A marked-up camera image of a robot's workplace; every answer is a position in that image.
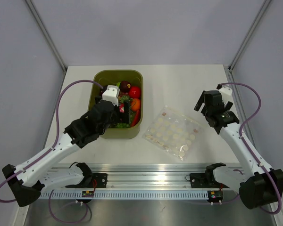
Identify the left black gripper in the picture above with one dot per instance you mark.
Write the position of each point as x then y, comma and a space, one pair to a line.
124, 117

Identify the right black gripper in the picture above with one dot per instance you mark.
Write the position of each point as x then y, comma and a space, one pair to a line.
200, 102

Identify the red apple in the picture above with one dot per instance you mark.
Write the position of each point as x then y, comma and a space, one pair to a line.
135, 92

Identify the dark purple mangosteen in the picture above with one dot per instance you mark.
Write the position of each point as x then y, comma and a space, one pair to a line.
125, 86

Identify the olive green plastic bin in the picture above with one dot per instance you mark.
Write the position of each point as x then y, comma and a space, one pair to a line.
112, 77

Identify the clear zip top bag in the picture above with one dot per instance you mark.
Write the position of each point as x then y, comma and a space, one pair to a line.
173, 132

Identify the red grape bunch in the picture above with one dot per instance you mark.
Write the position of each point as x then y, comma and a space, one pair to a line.
123, 97

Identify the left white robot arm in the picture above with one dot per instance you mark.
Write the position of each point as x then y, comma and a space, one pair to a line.
30, 179

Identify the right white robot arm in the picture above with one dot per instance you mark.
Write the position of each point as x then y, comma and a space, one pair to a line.
260, 184

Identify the green grape bunch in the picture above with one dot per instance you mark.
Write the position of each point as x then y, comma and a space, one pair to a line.
122, 125

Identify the red chili pepper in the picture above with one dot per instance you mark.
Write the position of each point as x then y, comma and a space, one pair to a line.
136, 118

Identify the orange fruit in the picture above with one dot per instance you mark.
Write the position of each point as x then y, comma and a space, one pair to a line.
135, 104

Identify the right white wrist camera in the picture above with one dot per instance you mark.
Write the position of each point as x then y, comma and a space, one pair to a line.
226, 93

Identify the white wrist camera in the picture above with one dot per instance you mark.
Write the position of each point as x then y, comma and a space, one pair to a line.
111, 94
226, 93

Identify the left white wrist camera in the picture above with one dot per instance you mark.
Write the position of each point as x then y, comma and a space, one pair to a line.
111, 94

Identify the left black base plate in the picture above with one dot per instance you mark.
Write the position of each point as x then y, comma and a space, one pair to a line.
98, 180

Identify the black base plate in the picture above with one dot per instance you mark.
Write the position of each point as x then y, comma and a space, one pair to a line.
98, 180
199, 180

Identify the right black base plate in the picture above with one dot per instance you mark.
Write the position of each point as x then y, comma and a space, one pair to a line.
199, 180

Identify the white slotted cable duct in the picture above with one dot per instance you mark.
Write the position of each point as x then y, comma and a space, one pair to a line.
126, 195

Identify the right aluminium frame post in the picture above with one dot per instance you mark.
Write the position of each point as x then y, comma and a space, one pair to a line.
250, 33

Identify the aluminium frame post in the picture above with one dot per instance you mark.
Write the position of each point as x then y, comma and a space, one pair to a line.
38, 19
250, 33

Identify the left aluminium frame post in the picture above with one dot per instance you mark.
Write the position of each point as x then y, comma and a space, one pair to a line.
38, 19

